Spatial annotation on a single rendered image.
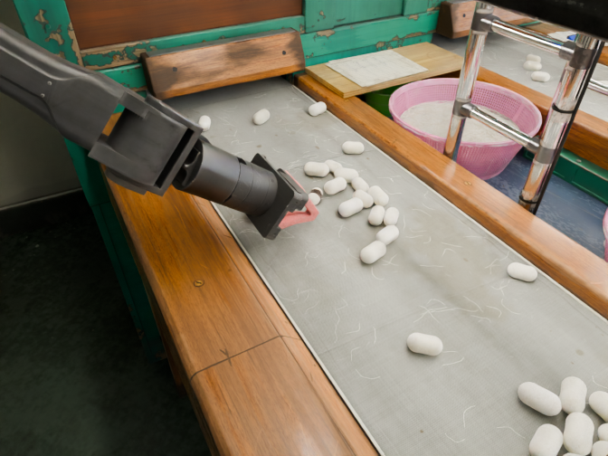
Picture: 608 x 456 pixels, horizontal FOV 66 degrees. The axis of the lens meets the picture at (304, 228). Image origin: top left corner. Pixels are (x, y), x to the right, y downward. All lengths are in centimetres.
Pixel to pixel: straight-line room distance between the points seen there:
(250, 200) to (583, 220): 55
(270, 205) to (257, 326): 14
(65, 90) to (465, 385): 44
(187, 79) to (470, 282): 58
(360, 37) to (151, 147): 72
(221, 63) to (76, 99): 49
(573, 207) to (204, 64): 67
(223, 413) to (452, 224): 39
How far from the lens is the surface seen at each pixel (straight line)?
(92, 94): 45
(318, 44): 104
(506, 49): 134
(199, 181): 48
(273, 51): 94
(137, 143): 45
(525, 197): 69
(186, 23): 93
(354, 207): 64
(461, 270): 60
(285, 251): 59
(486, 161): 84
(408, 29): 117
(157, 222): 62
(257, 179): 52
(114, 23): 90
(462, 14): 121
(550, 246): 63
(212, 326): 49
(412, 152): 76
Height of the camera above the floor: 114
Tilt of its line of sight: 40 degrees down
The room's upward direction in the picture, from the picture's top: straight up
